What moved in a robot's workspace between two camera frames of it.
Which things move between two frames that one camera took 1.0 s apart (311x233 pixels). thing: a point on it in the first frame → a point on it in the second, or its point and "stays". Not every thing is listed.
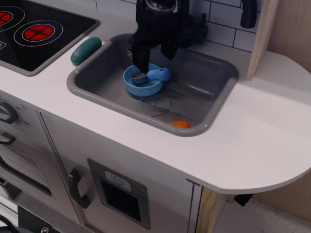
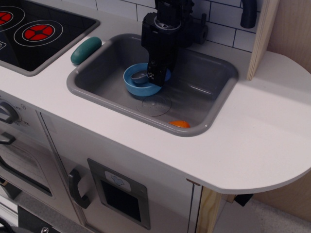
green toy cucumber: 85,49 stays
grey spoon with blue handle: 162,74 stays
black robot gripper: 159,21 → 160,33
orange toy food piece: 181,124 stays
